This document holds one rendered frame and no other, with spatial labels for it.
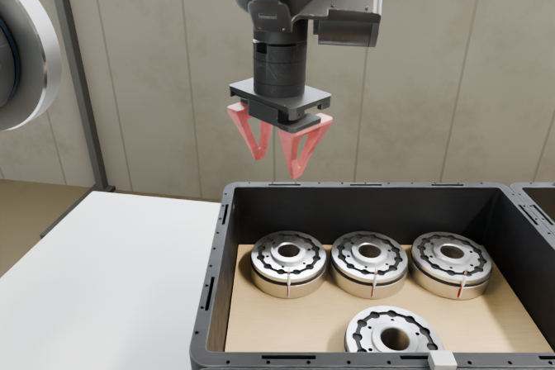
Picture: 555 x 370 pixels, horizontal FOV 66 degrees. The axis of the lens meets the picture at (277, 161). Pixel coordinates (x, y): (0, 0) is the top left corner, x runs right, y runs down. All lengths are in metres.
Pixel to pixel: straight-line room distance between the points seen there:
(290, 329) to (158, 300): 0.31
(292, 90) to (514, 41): 1.61
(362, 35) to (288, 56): 0.07
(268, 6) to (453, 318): 0.42
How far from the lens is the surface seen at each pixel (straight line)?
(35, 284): 0.89
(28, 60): 0.54
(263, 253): 0.59
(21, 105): 0.57
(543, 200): 0.72
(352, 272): 0.57
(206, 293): 0.44
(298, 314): 0.56
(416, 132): 2.05
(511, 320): 0.62
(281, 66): 0.45
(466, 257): 0.63
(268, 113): 0.45
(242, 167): 2.19
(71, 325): 0.79
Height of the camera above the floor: 1.24
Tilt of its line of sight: 27 degrees down
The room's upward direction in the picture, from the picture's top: straight up
